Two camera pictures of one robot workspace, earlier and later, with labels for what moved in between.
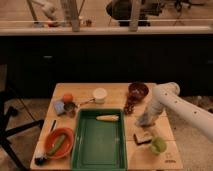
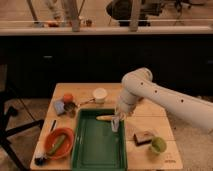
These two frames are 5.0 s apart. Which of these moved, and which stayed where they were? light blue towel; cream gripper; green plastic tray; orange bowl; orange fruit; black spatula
Moved: cream gripper; light blue towel
Stayed: black spatula; orange bowl; green plastic tray; orange fruit
